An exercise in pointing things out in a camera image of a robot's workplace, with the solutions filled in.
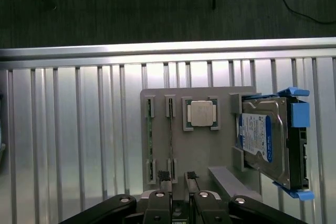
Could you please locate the black RAM stick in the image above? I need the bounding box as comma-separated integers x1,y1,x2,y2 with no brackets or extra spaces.
169,98,175,180

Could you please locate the green RAM stick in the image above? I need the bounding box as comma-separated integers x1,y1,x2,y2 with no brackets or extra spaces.
146,98,154,180

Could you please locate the grey parts rack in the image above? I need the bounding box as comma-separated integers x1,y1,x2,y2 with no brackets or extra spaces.
140,86,264,201

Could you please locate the silver CPU chip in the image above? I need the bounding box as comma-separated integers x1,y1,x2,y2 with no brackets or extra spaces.
189,100,219,127

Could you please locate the hard disk with blue bracket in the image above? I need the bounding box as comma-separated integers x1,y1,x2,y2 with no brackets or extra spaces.
234,87,316,201

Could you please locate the aluminium table frame rail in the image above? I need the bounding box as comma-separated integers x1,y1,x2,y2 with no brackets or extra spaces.
0,36,336,63

